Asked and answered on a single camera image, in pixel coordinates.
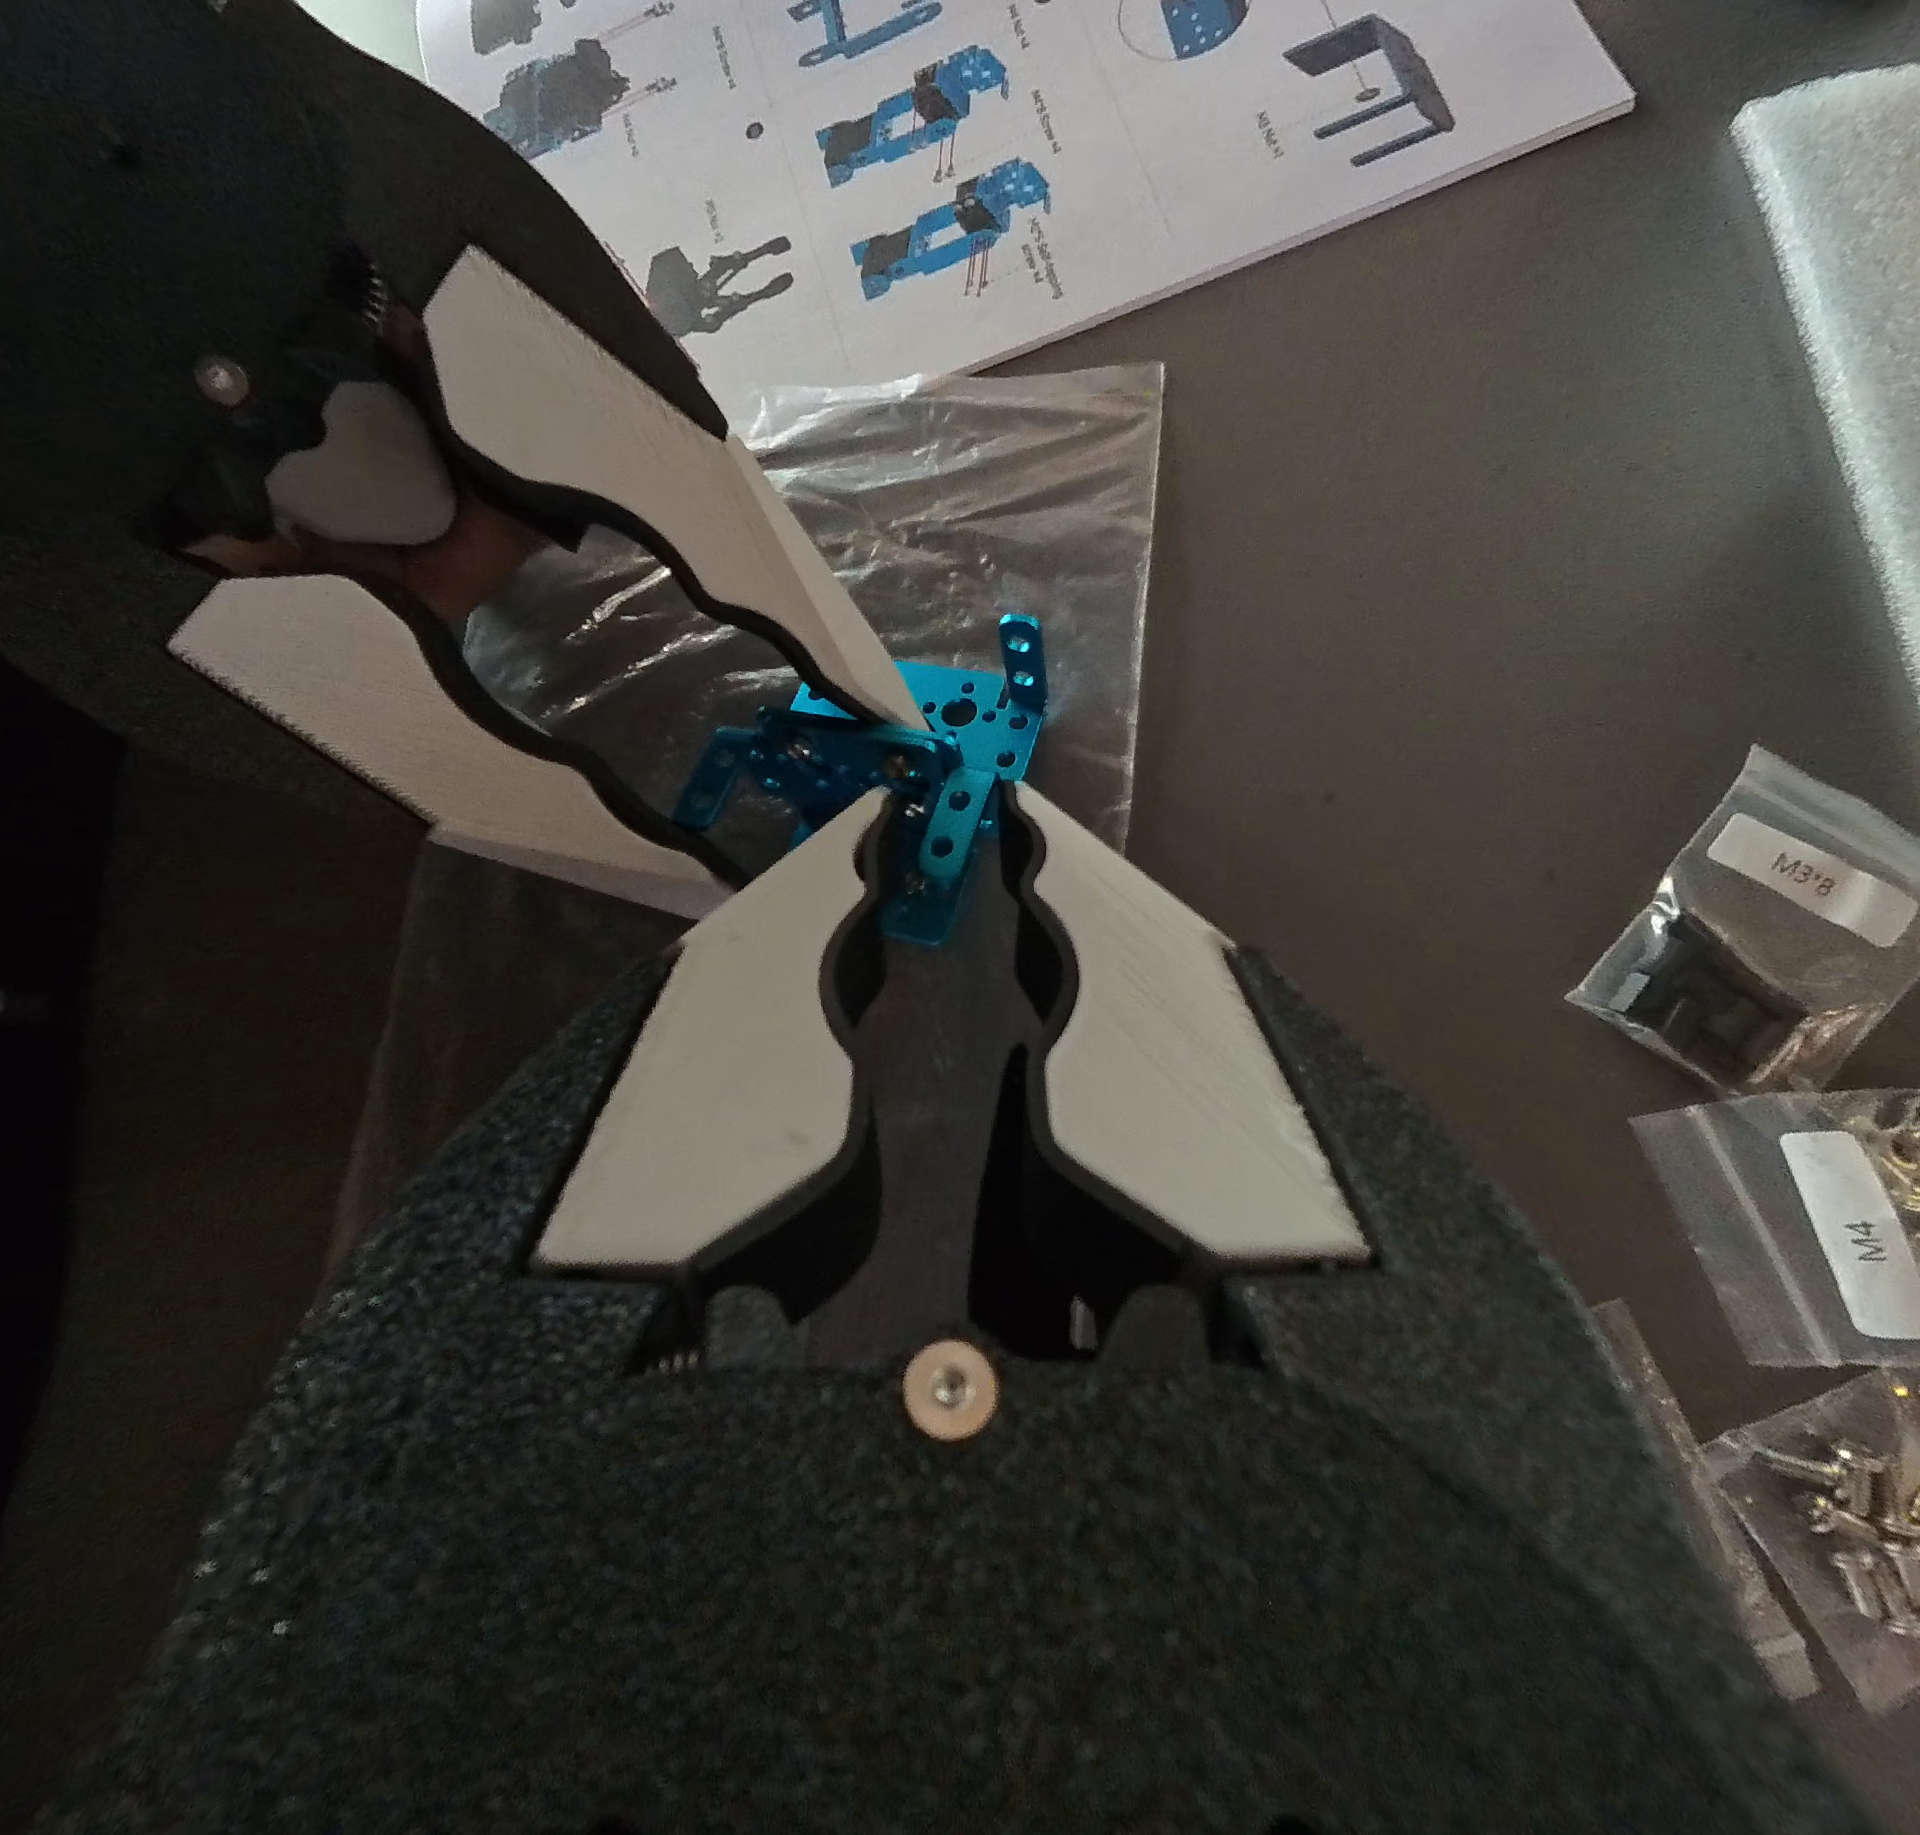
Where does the clear bag of silver nuts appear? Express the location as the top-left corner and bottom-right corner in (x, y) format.
(1631, 1088), (1920, 1374)

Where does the white instruction manual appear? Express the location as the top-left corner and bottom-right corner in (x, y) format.
(412, 0), (1638, 385)

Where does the white foam sheet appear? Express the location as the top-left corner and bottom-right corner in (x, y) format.
(1729, 57), (1920, 625)

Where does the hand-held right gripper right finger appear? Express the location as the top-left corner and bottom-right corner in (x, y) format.
(979, 786), (1381, 1329)

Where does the clear plastic bag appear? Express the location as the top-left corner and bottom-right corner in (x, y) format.
(337, 361), (1171, 1266)

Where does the person's left hand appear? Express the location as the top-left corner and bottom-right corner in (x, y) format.
(379, 503), (529, 622)

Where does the clear bag of black parts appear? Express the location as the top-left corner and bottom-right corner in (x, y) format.
(1564, 744), (1920, 1088)

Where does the blue metal bracket assembly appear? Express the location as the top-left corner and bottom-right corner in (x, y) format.
(689, 611), (1055, 953)

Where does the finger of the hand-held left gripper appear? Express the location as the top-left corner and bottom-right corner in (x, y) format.
(424, 243), (935, 739)
(165, 579), (754, 921)

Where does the clear bag of silver screws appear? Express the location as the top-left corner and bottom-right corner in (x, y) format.
(1708, 1367), (1920, 1718)

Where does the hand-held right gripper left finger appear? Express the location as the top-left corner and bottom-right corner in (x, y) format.
(525, 789), (902, 1322)

